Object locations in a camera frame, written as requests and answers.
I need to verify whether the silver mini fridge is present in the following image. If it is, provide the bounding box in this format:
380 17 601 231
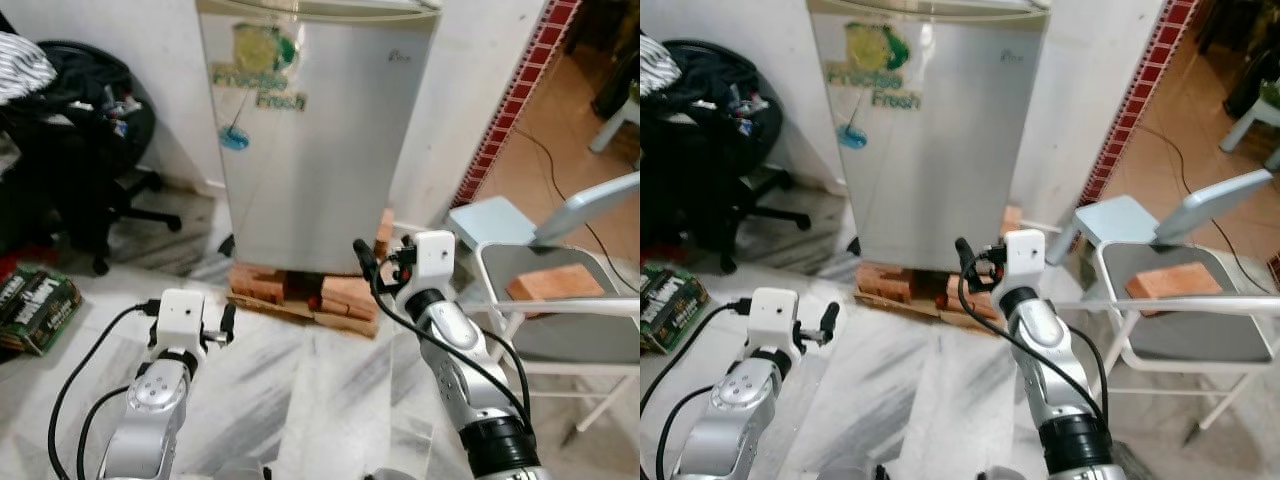
808 0 1052 274
197 0 442 277

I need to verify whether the red brick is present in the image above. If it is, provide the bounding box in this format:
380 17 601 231
319 277 382 323
505 264 607 304
855 262 916 301
1124 262 1224 302
229 264 288 304
945 274 1004 319

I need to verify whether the grey left robot leg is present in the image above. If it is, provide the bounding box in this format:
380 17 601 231
814 457 883 480
214 457 274 480

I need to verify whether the green printed carton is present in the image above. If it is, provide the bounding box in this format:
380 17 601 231
0 264 84 357
640 262 710 354

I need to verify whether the grey metal folding chair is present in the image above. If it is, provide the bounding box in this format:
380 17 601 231
468 241 641 448
1096 239 1280 447

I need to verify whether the black office chair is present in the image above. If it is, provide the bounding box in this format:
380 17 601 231
5 40 187 277
640 40 814 276

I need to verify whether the white plastic chair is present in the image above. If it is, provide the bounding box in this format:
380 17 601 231
588 78 641 155
1219 78 1280 173

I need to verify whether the black white striped cloth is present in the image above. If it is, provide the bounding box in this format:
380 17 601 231
640 35 682 98
0 30 57 107

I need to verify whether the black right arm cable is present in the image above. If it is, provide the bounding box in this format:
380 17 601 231
367 262 534 428
956 262 1113 423

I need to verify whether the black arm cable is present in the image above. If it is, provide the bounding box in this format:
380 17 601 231
46 298 161 480
640 297 753 419
956 262 1113 423
654 384 717 480
74 384 136 480
367 262 534 428

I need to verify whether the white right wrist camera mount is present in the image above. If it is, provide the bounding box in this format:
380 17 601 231
399 229 457 298
1002 227 1047 293

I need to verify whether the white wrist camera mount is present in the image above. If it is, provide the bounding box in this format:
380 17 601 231
744 286 802 357
399 229 457 298
1002 227 1047 293
153 289 208 357

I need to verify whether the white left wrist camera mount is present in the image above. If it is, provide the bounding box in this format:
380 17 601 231
153 289 208 357
744 286 802 357

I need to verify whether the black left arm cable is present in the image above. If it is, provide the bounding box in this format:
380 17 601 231
654 384 717 480
640 297 753 419
74 384 136 480
46 298 161 480

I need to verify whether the thin black floor cable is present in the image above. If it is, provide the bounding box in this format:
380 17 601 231
1158 124 1273 293
513 124 626 293

